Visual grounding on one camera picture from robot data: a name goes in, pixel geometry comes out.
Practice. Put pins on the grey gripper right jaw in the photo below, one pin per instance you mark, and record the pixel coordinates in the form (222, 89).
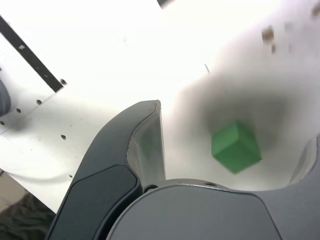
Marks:
(212, 215)

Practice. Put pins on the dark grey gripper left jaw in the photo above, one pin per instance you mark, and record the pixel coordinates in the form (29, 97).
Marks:
(105, 180)

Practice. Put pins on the green cube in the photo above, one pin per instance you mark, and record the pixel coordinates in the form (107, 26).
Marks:
(235, 147)

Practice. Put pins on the black tape strip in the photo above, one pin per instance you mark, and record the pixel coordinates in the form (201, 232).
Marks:
(27, 51)

